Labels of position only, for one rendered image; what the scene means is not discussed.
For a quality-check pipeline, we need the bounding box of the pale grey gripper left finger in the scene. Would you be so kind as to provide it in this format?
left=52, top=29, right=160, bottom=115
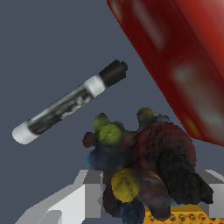
left=15, top=169, right=105, bottom=224

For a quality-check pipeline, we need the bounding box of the orange perforated object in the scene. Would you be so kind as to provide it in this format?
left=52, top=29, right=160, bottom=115
left=144, top=204, right=224, bottom=224

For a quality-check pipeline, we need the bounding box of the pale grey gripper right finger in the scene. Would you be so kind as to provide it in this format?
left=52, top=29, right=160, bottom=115
left=196, top=169, right=224, bottom=219

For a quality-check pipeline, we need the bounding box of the black and white marker pen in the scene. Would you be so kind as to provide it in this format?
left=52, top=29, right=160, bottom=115
left=11, top=59, right=129, bottom=145

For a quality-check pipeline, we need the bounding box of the multicoloured knobbly toy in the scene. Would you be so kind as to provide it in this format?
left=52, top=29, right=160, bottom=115
left=81, top=107, right=214, bottom=224

